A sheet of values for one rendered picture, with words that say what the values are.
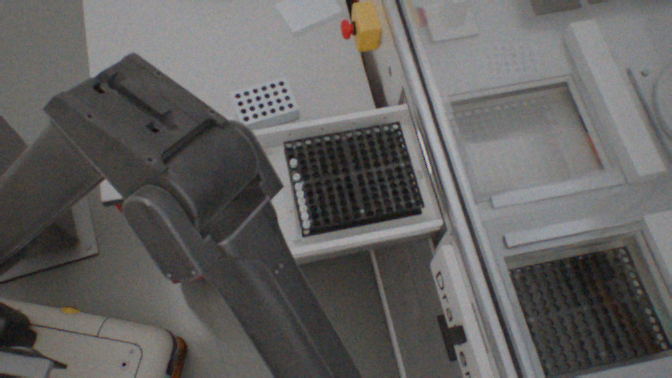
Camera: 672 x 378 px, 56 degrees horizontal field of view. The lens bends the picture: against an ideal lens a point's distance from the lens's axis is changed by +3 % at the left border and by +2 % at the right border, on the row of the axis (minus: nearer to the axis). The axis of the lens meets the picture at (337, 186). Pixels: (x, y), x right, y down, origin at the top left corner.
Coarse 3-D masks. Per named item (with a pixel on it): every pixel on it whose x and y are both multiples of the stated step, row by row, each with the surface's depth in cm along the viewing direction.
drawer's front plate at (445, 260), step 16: (448, 256) 104; (432, 272) 114; (448, 272) 104; (448, 288) 105; (464, 288) 102; (448, 304) 107; (464, 304) 101; (448, 320) 109; (464, 320) 100; (480, 336) 99; (464, 352) 103; (480, 352) 98; (464, 368) 105; (480, 368) 97
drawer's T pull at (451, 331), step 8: (440, 320) 101; (440, 328) 101; (448, 328) 101; (456, 328) 101; (448, 336) 100; (456, 336) 100; (464, 336) 100; (448, 344) 100; (456, 344) 100; (448, 352) 99
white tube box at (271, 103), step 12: (264, 84) 131; (276, 84) 131; (288, 84) 131; (240, 96) 131; (252, 96) 130; (264, 96) 131; (276, 96) 130; (288, 96) 130; (240, 108) 128; (252, 108) 130; (264, 108) 129; (276, 108) 129; (288, 108) 129; (240, 120) 127; (252, 120) 127; (264, 120) 128; (276, 120) 130; (288, 120) 132
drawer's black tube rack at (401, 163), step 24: (312, 144) 114; (336, 144) 118; (360, 144) 115; (384, 144) 115; (288, 168) 115; (312, 168) 116; (336, 168) 113; (360, 168) 113; (384, 168) 113; (408, 168) 117; (312, 192) 111; (336, 192) 111; (360, 192) 111; (384, 192) 111; (408, 192) 111; (312, 216) 112; (336, 216) 109; (360, 216) 109; (384, 216) 113; (408, 216) 114
